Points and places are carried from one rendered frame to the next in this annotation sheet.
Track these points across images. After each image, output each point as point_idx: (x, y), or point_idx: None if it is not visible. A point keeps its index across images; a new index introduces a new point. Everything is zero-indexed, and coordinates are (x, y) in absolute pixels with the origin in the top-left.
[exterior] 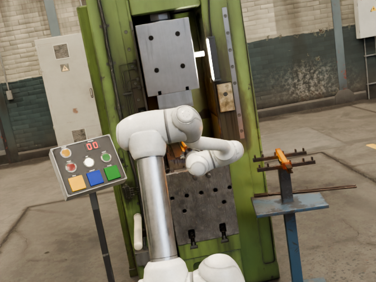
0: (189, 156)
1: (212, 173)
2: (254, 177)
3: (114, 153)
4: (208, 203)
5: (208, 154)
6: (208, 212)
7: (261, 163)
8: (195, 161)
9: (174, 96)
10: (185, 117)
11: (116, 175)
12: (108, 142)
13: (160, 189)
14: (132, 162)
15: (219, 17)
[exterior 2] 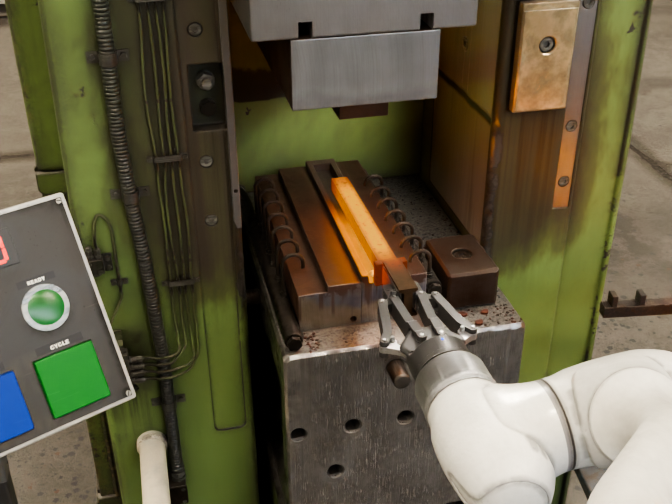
0: (464, 416)
1: None
2: (561, 327)
3: (86, 283)
4: (424, 449)
5: (560, 423)
6: (416, 472)
7: (595, 288)
8: (509, 476)
9: (367, 51)
10: None
11: (89, 393)
12: (59, 236)
13: None
14: (150, 273)
15: None
